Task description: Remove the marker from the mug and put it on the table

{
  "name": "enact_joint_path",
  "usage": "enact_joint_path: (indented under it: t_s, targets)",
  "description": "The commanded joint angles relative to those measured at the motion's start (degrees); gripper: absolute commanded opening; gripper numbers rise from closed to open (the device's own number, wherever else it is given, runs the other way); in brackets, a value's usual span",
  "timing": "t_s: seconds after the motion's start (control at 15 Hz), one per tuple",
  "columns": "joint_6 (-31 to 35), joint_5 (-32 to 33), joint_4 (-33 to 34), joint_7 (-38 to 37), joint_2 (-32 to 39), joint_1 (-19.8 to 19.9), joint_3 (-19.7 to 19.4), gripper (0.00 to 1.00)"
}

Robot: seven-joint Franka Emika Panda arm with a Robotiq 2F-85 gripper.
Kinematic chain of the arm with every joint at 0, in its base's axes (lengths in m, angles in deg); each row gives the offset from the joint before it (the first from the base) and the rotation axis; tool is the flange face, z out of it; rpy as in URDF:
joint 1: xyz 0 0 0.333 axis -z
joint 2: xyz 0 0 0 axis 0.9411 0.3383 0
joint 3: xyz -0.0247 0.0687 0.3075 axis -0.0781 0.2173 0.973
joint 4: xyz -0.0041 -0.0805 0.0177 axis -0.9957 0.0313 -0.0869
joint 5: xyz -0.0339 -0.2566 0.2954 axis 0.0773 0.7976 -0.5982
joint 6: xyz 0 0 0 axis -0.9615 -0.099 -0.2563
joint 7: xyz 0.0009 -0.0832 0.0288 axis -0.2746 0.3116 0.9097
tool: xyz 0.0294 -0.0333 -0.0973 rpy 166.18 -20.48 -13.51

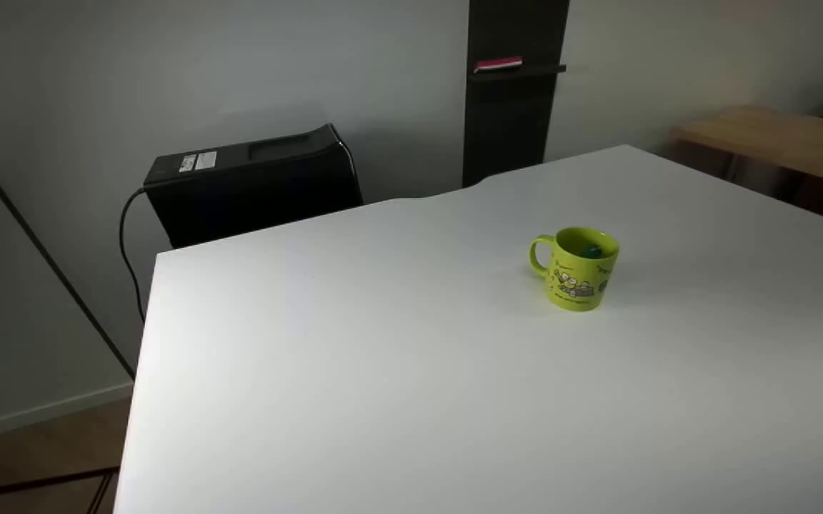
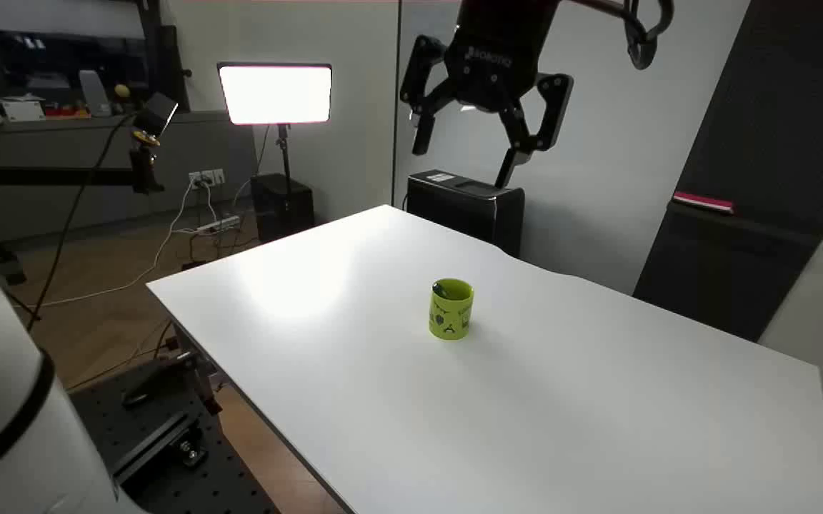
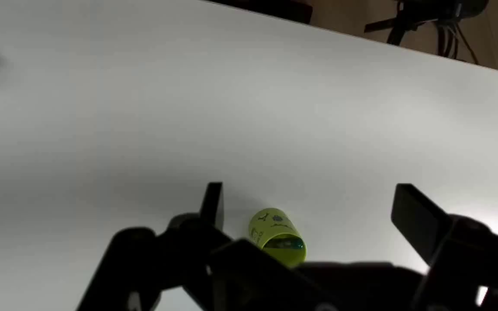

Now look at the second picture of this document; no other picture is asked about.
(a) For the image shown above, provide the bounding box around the green mug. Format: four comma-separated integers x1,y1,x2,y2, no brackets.
428,279,474,340

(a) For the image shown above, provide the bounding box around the black speaker box on floor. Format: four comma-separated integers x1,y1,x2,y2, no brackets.
251,174,314,237

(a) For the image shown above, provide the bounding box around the black box behind table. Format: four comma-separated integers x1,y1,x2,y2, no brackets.
407,169,527,253

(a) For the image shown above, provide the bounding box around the bright LED light panel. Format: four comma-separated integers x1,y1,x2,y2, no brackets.
220,63,333,124

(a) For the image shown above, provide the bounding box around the black cable loop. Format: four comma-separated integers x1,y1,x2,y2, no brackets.
573,0,678,70

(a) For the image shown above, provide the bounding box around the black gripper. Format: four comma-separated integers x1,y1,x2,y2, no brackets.
398,0,578,190

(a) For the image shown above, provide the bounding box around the black camera on stand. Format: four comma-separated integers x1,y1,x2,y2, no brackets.
130,90,180,194

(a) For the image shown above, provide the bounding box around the grey shelf with clutter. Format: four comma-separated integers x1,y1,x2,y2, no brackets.
0,0,243,240

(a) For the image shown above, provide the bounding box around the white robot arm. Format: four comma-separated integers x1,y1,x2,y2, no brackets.
0,284,148,514

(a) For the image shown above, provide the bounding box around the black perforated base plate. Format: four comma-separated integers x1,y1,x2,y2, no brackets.
71,360,277,514

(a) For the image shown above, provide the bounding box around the white power strip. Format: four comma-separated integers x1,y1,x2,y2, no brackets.
191,213,240,233

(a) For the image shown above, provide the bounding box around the black cabinet with pink label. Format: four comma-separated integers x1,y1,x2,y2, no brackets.
634,0,823,340

